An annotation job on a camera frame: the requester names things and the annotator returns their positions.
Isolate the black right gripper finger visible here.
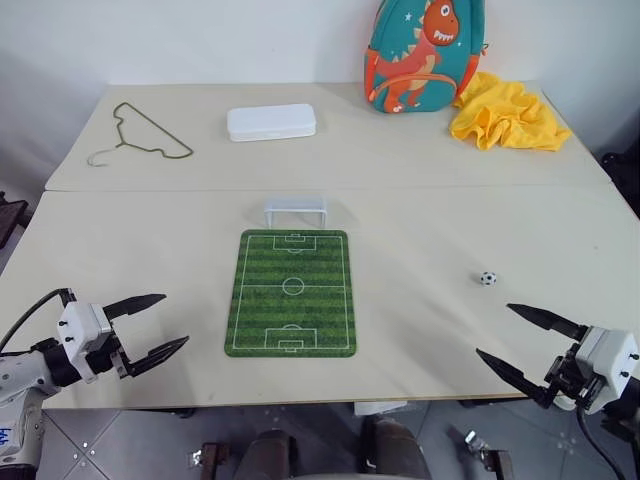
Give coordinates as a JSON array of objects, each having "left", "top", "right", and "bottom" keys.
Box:
[
  {"left": 475, "top": 348, "right": 557, "bottom": 411},
  {"left": 506, "top": 302, "right": 589, "bottom": 343}
]

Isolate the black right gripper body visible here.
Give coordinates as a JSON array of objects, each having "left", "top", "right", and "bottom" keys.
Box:
[{"left": 543, "top": 340, "right": 606, "bottom": 412}]

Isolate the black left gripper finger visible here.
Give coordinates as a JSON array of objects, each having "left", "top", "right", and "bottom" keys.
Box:
[
  {"left": 127, "top": 335, "right": 191, "bottom": 379},
  {"left": 102, "top": 293, "right": 168, "bottom": 321}
]

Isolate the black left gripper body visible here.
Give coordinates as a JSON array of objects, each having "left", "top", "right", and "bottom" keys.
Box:
[{"left": 85, "top": 330, "right": 134, "bottom": 382}]

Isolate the green soccer field mat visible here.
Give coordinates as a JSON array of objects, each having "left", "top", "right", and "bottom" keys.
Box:
[{"left": 223, "top": 229, "right": 359, "bottom": 360}]

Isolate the dark rounded shape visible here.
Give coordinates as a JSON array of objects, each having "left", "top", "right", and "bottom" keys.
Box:
[
  {"left": 358, "top": 414, "right": 432, "bottom": 480},
  {"left": 241, "top": 429, "right": 302, "bottom": 480}
]

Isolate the black equipment beside table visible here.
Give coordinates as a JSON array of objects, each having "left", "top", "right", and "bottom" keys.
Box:
[{"left": 0, "top": 191, "right": 30, "bottom": 250}]

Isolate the small white goal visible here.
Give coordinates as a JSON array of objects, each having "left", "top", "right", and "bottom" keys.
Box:
[{"left": 263, "top": 196, "right": 329, "bottom": 231}]

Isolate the yellow crumpled cloth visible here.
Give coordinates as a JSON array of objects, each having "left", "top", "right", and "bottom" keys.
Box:
[{"left": 448, "top": 71, "right": 573, "bottom": 153}]

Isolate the white rectangular box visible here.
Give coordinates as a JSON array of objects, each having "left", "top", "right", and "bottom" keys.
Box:
[{"left": 226, "top": 103, "right": 318, "bottom": 145}]

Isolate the teal dinosaur backpack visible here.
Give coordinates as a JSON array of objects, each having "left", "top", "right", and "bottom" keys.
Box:
[{"left": 363, "top": 0, "right": 490, "bottom": 116}]

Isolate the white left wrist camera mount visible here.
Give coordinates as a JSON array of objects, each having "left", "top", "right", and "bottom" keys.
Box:
[{"left": 56, "top": 301, "right": 114, "bottom": 385}]

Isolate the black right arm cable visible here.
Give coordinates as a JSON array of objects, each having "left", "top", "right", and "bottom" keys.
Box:
[{"left": 574, "top": 403, "right": 634, "bottom": 480}]

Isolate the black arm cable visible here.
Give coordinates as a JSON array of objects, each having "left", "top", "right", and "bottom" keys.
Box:
[
  {"left": 0, "top": 287, "right": 77, "bottom": 351},
  {"left": 574, "top": 403, "right": 634, "bottom": 480}
]

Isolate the rusty metal bracket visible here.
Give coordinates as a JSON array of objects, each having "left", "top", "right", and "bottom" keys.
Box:
[
  {"left": 191, "top": 441, "right": 232, "bottom": 472},
  {"left": 463, "top": 429, "right": 512, "bottom": 475}
]

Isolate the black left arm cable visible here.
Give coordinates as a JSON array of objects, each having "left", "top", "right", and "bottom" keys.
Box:
[{"left": 0, "top": 287, "right": 77, "bottom": 351}]

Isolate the olive wire clothes hanger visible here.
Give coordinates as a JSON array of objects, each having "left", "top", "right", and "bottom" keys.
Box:
[{"left": 87, "top": 102, "right": 195, "bottom": 168}]

